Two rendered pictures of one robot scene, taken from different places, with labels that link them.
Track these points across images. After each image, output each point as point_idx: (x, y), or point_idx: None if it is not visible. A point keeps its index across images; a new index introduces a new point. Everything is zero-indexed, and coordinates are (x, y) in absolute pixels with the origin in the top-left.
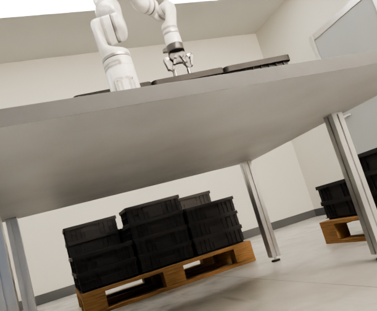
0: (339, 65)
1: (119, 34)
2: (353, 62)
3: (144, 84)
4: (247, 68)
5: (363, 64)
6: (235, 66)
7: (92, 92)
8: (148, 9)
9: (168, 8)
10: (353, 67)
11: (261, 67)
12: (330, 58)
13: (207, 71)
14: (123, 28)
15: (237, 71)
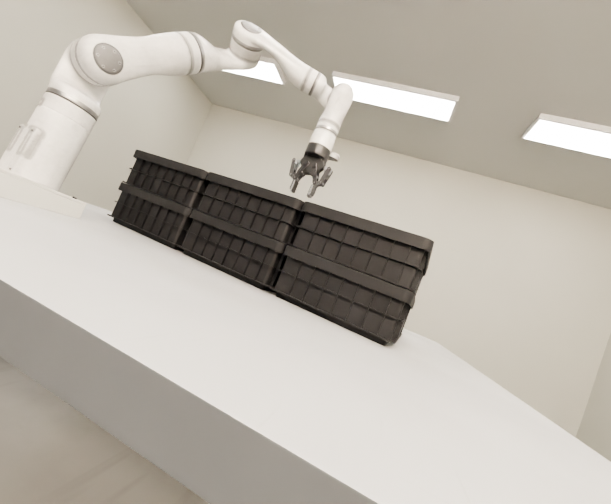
0: (15, 339)
1: (81, 66)
2: (77, 380)
3: (196, 171)
4: (339, 222)
5: (112, 427)
6: (318, 209)
7: (149, 154)
8: (302, 85)
9: (336, 93)
10: (61, 399)
11: (360, 234)
12: (11, 289)
13: (274, 195)
14: (83, 58)
15: (318, 218)
